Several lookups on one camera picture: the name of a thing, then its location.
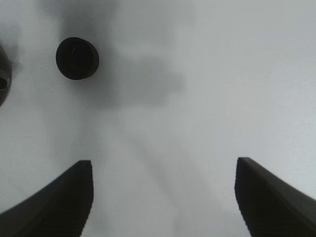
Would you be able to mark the black round teapot kettle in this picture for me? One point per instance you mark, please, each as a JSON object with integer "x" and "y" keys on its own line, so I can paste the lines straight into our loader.
{"x": 5, "y": 75}

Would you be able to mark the small black teacup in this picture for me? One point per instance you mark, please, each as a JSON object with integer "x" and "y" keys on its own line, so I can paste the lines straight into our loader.
{"x": 76, "y": 58}

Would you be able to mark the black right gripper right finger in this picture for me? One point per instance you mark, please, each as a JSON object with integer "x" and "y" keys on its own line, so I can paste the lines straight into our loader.
{"x": 271, "y": 207}

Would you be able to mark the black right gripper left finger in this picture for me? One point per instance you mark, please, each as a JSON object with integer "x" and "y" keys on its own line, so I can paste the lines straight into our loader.
{"x": 60, "y": 209}

